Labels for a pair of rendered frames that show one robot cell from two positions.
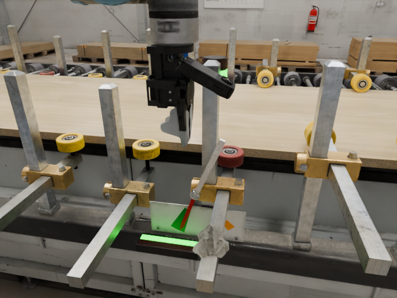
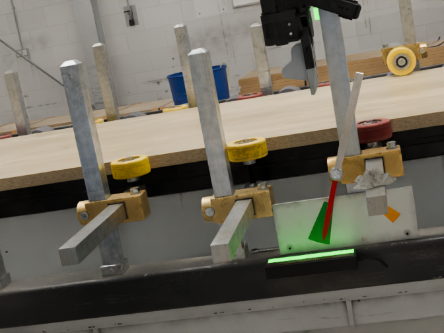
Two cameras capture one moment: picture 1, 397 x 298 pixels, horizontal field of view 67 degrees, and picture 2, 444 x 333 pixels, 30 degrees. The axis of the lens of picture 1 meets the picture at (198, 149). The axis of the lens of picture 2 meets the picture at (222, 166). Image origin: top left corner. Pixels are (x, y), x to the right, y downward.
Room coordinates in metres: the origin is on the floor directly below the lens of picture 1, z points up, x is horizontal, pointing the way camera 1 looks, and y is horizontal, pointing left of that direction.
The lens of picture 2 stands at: (-0.85, 0.20, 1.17)
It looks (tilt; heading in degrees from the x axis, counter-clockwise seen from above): 10 degrees down; 1
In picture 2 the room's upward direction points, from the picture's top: 11 degrees counter-clockwise
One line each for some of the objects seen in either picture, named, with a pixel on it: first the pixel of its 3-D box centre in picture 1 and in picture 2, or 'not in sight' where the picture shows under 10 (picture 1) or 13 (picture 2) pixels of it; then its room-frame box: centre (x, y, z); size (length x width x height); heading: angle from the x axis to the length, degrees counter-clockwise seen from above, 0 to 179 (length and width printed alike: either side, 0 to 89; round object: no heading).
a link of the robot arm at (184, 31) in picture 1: (173, 32); not in sight; (0.60, 0.05, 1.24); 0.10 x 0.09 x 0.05; 169
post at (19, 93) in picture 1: (35, 156); (96, 180); (0.76, 0.46, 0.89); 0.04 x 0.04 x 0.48; 79
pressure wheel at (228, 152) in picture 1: (228, 167); (373, 148); (0.77, -0.09, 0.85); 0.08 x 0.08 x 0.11
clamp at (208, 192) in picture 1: (218, 188); (365, 164); (0.67, -0.05, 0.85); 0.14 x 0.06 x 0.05; 79
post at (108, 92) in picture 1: (119, 171); (221, 172); (0.72, 0.22, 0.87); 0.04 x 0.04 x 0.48; 79
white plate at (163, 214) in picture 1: (196, 222); (344, 221); (0.65, 0.01, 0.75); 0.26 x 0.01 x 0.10; 79
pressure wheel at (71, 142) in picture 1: (72, 152); (133, 183); (0.86, 0.40, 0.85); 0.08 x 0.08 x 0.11
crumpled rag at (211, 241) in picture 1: (212, 237); (373, 174); (0.45, -0.03, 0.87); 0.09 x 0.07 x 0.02; 169
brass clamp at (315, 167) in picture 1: (325, 164); not in sight; (0.62, -0.30, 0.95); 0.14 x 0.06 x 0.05; 79
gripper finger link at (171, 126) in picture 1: (173, 128); (298, 71); (0.59, 0.05, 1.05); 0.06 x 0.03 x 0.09; 79
